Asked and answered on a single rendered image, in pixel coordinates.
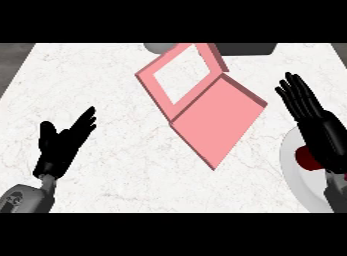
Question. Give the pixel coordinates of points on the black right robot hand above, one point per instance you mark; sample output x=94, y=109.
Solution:
x=323, y=136

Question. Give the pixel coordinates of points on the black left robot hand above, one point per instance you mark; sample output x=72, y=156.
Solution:
x=57, y=146

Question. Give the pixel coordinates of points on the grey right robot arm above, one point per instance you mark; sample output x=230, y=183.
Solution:
x=345, y=193

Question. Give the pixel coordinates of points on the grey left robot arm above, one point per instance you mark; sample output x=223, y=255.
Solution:
x=25, y=196

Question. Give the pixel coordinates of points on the dark red can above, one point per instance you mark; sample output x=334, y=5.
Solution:
x=305, y=159

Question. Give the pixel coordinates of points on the white round plate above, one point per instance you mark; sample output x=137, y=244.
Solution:
x=298, y=173

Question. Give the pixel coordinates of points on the pink open cardboard box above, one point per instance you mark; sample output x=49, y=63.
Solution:
x=199, y=103

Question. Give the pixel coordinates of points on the dark grey appliance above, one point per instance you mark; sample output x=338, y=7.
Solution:
x=243, y=48

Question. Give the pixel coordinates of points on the grey round object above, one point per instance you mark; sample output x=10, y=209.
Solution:
x=156, y=47

